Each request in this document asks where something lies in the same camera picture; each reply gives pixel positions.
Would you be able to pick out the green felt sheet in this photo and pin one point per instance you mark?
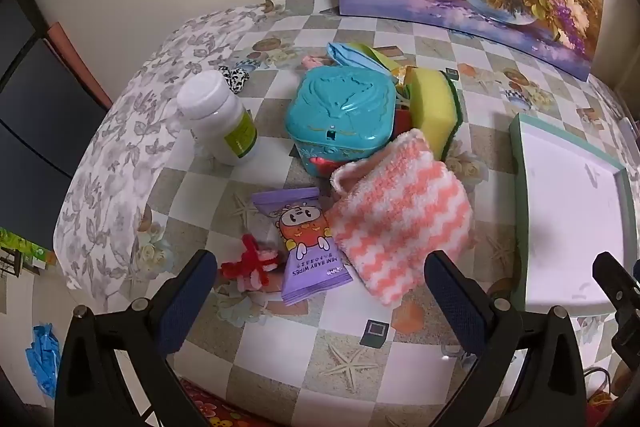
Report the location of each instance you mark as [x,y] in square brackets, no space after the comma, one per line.
[382,57]

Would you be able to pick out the grey floral tablecloth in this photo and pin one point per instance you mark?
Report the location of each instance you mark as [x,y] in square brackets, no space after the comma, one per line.
[115,157]

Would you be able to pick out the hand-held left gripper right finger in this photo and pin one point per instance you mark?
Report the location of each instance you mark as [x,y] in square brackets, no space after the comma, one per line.
[455,302]

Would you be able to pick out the yellow green sponge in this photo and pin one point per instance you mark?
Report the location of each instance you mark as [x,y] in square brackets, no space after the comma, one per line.
[430,107]

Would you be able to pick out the pink white striped cloth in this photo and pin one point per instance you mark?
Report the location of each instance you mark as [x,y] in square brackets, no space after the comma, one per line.
[400,217]

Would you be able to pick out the light blue cloth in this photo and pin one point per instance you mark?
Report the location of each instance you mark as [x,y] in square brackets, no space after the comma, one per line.
[350,54]

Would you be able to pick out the red floral mat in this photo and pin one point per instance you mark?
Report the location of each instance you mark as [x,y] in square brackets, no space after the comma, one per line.
[210,409]

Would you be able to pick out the black white spotted scrunchie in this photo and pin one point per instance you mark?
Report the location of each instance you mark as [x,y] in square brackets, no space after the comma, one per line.
[235,79]

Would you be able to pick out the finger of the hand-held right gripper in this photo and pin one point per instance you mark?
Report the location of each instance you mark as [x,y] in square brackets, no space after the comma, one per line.
[614,284]

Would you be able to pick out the white tray green rim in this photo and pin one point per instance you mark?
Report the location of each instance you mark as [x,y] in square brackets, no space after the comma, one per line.
[565,217]

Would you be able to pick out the purple baby wipes packet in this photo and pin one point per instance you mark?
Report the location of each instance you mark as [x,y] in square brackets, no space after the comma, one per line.
[305,247]

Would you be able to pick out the dark cabinet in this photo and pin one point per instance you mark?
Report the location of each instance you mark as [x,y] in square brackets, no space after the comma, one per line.
[35,132]

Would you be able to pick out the checkered printed tablecloth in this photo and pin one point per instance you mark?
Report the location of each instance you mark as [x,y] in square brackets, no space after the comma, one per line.
[350,347]

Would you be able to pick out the teal plastic box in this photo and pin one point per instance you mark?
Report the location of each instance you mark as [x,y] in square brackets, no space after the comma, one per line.
[340,107]

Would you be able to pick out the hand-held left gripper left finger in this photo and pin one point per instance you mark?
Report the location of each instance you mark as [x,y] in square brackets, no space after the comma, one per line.
[185,302]

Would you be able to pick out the white bottle green label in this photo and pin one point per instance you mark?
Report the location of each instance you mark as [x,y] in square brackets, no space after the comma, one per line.
[215,117]

